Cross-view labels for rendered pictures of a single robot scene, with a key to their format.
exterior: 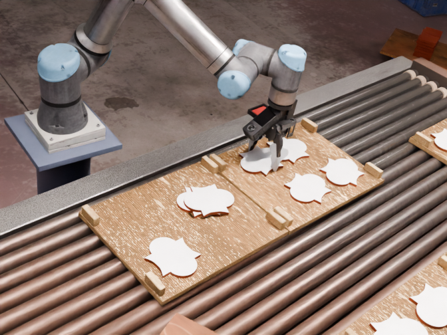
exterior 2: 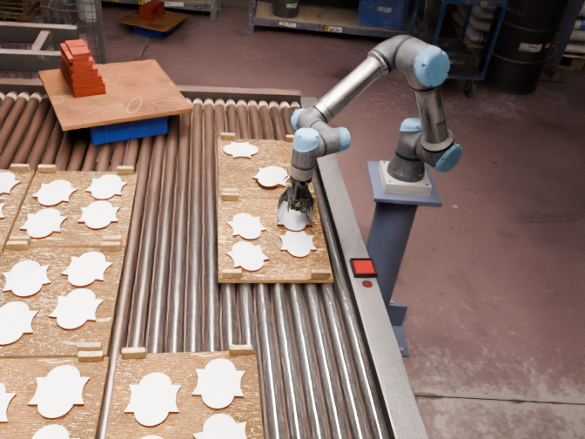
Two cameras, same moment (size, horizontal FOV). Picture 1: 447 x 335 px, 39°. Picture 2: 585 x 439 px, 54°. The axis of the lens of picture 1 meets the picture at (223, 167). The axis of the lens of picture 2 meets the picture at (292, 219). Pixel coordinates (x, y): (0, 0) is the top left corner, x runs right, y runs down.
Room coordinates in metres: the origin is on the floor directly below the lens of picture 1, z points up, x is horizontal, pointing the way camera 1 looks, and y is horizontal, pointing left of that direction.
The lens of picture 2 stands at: (2.41, -1.35, 2.14)
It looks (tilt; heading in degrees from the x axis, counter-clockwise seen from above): 38 degrees down; 127
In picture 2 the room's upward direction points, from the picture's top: 7 degrees clockwise
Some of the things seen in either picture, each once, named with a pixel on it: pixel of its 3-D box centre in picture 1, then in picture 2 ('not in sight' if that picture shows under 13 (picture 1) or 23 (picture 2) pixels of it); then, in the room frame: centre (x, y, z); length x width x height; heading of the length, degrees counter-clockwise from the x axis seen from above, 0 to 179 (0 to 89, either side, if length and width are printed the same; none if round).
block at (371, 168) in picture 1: (373, 169); (231, 273); (1.53, -0.44, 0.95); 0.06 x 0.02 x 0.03; 47
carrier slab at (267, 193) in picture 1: (295, 171); (272, 237); (1.48, -0.21, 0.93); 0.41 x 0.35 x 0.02; 137
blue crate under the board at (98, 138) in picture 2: not in sight; (120, 111); (0.54, -0.12, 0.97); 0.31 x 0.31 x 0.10; 69
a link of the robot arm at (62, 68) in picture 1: (60, 72); (415, 136); (1.55, 0.51, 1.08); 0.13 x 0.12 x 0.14; 165
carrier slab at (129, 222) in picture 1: (184, 223); (264, 168); (1.17, 0.07, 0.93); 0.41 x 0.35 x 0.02; 138
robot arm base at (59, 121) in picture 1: (62, 106); (407, 162); (1.55, 0.51, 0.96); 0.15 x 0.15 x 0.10
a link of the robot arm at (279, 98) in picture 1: (281, 93); (302, 169); (1.50, -0.12, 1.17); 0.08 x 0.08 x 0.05
